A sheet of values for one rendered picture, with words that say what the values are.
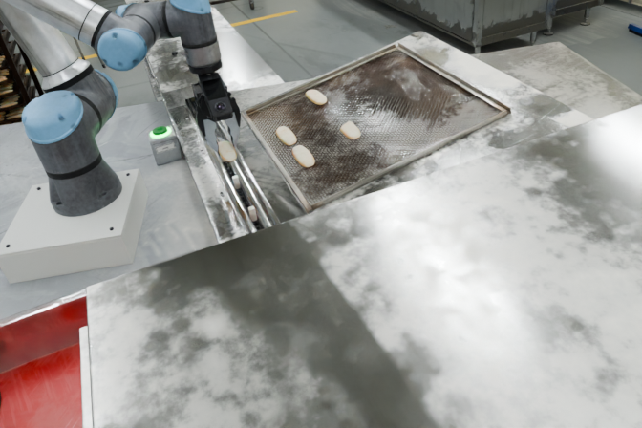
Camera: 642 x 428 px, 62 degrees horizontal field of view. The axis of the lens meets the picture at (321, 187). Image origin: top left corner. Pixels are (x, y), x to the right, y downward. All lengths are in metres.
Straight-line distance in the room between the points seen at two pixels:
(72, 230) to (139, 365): 0.90
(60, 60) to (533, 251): 1.09
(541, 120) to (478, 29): 2.67
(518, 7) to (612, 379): 3.78
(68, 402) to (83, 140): 0.51
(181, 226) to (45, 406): 0.46
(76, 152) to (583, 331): 1.04
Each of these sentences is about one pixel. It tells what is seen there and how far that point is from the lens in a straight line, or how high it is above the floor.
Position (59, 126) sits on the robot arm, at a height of 1.10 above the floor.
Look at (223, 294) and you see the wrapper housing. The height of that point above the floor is 1.30.
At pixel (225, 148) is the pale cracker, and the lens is 1.28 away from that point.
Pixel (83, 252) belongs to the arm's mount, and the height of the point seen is 0.87.
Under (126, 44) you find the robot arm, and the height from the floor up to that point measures 1.25.
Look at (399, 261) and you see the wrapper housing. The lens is 0.36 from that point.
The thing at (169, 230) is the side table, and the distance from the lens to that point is 1.25.
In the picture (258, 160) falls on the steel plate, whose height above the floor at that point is 0.82.
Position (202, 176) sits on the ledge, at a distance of 1.32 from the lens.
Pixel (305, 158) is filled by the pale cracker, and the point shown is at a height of 0.91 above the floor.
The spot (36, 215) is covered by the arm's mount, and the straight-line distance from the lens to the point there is 1.32.
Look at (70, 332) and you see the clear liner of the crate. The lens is 1.06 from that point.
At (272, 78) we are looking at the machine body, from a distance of 1.90.
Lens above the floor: 1.55
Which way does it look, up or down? 35 degrees down
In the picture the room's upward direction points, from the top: 7 degrees counter-clockwise
